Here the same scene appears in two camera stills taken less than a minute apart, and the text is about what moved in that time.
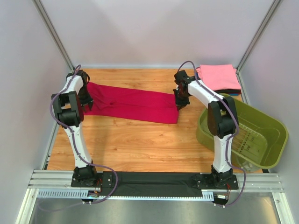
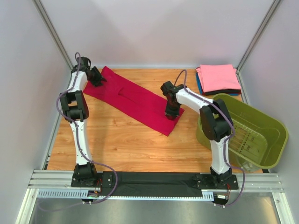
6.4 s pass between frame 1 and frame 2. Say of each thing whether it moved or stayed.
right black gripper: moved
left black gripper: moved
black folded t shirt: stayed
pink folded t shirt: stayed
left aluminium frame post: stayed
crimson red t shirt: moved
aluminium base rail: stayed
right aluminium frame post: stayed
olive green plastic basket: stayed
